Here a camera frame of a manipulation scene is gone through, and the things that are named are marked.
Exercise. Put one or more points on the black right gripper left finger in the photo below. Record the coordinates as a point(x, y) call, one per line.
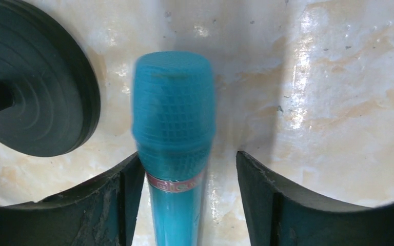
point(100, 211)

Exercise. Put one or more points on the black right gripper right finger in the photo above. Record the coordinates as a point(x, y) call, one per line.
point(279, 211)

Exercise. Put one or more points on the cyan toy microphone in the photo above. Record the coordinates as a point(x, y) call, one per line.
point(173, 127)

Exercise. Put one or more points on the round base clip mic stand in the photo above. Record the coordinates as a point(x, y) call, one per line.
point(49, 96)

